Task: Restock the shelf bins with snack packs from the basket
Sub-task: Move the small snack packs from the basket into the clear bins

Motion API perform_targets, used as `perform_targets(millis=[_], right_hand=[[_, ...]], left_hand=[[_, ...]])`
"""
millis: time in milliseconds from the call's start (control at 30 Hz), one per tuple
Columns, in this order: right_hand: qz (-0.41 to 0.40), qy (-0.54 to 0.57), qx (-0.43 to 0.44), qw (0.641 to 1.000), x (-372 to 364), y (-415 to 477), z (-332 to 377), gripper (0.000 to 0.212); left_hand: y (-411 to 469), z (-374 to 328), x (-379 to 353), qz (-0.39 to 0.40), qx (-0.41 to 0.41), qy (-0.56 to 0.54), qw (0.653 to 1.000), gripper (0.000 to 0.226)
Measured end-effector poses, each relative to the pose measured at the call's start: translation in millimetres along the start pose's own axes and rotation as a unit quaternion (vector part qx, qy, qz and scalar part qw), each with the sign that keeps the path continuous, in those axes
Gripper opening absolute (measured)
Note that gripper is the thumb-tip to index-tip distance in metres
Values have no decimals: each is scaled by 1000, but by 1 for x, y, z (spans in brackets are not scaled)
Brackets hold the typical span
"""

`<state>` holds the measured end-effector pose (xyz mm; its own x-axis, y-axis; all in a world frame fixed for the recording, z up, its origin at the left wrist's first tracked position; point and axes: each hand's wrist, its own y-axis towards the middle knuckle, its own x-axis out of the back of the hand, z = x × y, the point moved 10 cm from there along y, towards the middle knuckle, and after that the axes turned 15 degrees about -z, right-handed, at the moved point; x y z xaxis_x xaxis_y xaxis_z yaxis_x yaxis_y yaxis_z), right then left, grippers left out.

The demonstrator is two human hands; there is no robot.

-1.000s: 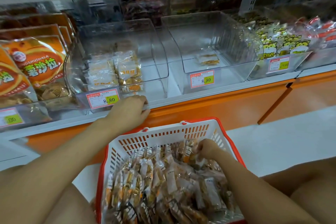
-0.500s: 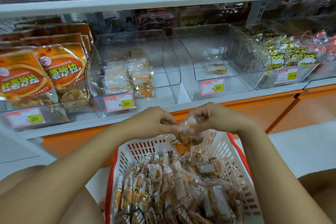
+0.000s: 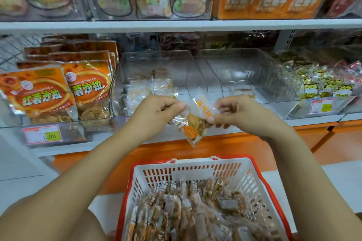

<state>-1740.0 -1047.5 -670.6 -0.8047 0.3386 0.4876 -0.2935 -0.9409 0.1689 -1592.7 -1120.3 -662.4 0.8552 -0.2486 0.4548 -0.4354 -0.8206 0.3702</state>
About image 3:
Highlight person's left hand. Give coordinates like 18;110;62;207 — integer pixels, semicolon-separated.
126;95;187;144

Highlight person's right hand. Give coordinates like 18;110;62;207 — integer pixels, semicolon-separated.
206;95;286;142

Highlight row of clear snacks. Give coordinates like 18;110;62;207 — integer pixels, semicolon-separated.
123;69;177;117

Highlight white red-rimmed shopping basket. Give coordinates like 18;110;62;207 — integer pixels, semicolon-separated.
116;155;295;241

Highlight white snack shelf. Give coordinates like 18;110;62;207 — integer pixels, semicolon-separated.
0;0;362;159

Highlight pile of small brown snacks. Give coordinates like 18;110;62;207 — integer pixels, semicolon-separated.
126;177;272;241

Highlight stack of orange packets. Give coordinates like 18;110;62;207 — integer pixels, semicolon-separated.
0;36;120;134

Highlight person's right forearm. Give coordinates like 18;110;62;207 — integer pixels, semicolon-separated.
266;125;362;241

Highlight person's left forearm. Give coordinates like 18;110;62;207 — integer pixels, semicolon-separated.
0;128;148;241

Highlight small yellow wrapped snack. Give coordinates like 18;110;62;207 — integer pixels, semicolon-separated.
231;82;256;98

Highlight yellow hamster snack packets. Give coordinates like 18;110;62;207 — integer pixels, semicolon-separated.
271;52;354;99

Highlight orange shelf base panel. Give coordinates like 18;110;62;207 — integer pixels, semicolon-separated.
51;118;362;195

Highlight white yellow price tag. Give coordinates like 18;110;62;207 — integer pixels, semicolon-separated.
21;123;63;145
308;97;336;116

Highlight white wire mesh panel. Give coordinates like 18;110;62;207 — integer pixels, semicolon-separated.
0;35;43;72

